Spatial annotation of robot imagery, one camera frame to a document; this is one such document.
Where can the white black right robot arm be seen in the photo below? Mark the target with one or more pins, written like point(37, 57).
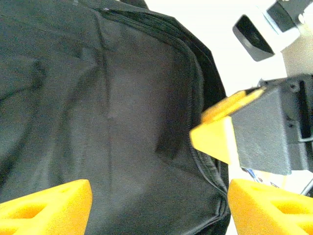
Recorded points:
point(254, 39)

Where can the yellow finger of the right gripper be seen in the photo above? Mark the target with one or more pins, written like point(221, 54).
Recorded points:
point(230, 105)
point(259, 137)

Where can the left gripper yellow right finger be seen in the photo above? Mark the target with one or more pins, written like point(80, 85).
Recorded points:
point(269, 213)

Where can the black fabric backpack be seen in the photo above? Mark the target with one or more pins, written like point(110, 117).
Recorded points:
point(97, 110)

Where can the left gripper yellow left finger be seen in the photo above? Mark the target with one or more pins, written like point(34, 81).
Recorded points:
point(44, 213)

